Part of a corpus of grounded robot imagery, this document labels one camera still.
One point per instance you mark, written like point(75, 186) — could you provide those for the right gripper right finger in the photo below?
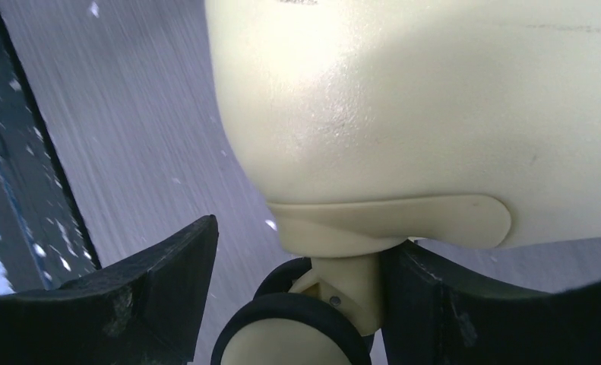
point(438, 312)

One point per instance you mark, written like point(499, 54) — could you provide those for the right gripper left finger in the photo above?
point(145, 309)

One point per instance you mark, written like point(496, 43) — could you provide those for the yellow hard-shell suitcase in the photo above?
point(368, 124)

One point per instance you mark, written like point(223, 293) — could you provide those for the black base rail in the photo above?
point(43, 238)

